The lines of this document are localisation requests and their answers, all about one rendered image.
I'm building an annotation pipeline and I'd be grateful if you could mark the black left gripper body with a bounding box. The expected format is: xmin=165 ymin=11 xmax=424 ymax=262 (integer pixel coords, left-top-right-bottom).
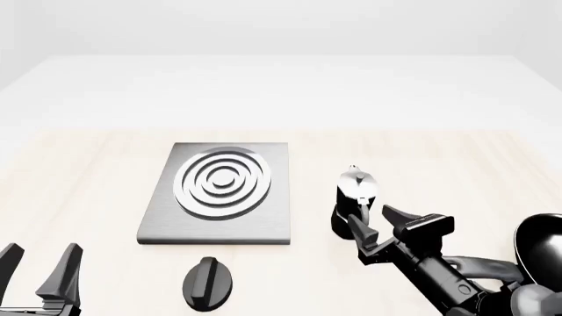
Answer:
xmin=0 ymin=298 xmax=83 ymax=316

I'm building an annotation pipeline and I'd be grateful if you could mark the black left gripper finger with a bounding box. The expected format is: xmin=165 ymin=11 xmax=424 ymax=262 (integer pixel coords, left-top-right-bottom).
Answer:
xmin=0 ymin=242 xmax=25 ymax=292
xmin=35 ymin=242 xmax=84 ymax=306

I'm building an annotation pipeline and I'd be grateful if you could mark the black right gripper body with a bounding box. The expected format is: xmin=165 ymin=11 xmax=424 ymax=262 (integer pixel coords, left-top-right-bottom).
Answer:
xmin=358 ymin=214 xmax=456 ymax=266

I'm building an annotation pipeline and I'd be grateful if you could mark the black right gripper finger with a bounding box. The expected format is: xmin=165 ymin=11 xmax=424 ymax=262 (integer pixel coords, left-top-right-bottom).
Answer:
xmin=347 ymin=213 xmax=380 ymax=257
xmin=381 ymin=204 xmax=423 ymax=233

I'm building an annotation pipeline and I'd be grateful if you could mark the black and silver moka pot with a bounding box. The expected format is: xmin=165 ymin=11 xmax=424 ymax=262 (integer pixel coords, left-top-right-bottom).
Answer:
xmin=329 ymin=164 xmax=380 ymax=241

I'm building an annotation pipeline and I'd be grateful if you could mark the flat grey stove plate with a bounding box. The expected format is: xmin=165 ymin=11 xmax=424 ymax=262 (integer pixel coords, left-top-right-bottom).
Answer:
xmin=136 ymin=141 xmax=292 ymax=247

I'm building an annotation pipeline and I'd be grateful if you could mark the round black stove knob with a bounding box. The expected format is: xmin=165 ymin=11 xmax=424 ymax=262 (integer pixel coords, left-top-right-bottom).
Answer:
xmin=182 ymin=256 xmax=234 ymax=312

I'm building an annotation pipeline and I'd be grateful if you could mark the small flat grey plate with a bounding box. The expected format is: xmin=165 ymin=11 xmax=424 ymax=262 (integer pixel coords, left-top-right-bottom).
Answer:
xmin=448 ymin=255 xmax=526 ymax=283

